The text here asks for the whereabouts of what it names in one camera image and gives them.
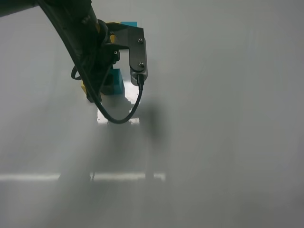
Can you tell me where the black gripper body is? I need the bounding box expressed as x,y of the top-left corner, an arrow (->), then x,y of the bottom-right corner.
83,46 -> 120,102

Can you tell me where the blue cube block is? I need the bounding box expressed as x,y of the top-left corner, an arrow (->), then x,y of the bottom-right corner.
110,69 -> 124,95

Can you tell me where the dark robot arm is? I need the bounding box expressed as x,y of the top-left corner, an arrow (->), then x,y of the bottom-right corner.
0,0 -> 117,103

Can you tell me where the yellow template block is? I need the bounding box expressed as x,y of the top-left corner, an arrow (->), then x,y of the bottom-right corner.
96,20 -> 116,43

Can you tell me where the blue template block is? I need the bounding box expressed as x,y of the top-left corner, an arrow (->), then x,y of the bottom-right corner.
121,21 -> 137,27

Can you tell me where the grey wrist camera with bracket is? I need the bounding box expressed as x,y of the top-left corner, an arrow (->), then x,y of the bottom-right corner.
104,22 -> 148,86

